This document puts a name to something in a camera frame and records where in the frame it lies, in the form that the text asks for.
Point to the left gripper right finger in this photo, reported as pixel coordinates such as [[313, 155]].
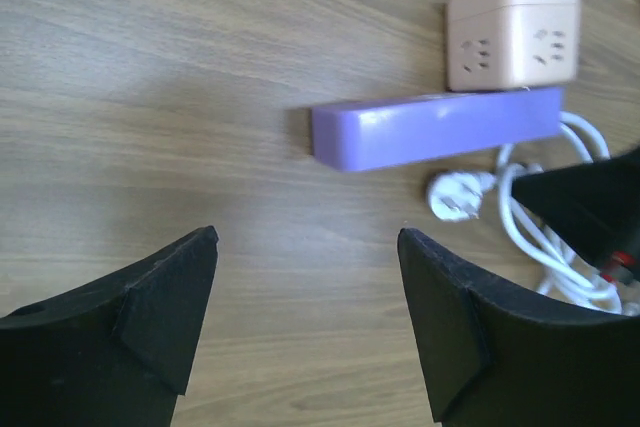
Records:
[[494, 353]]

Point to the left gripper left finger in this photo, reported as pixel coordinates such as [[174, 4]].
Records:
[[117, 351]]

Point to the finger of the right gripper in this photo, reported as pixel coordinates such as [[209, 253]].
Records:
[[592, 207]]

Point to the peach cube plug adapter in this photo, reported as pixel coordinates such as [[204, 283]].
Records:
[[496, 45]]

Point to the purple power strip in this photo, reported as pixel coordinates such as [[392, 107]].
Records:
[[370, 135]]

